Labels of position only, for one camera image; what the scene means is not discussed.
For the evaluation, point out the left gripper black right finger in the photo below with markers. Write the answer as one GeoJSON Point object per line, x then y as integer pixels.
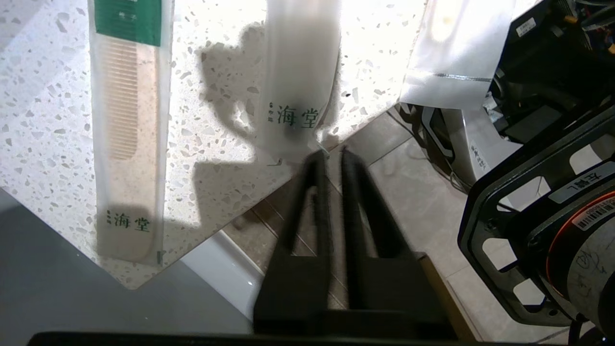
{"type": "Point", "coordinates": [389, 288]}

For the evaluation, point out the small item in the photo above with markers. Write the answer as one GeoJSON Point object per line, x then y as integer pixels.
{"type": "Point", "coordinates": [456, 57]}

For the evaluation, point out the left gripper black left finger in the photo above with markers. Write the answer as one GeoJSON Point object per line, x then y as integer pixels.
{"type": "Point", "coordinates": [293, 288]}

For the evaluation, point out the black and orange left arm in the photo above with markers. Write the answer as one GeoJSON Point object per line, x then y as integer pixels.
{"type": "Point", "coordinates": [552, 230]}

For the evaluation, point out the toothbrush with green label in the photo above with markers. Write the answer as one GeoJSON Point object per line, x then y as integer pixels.
{"type": "Point", "coordinates": [127, 144]}
{"type": "Point", "coordinates": [298, 72]}

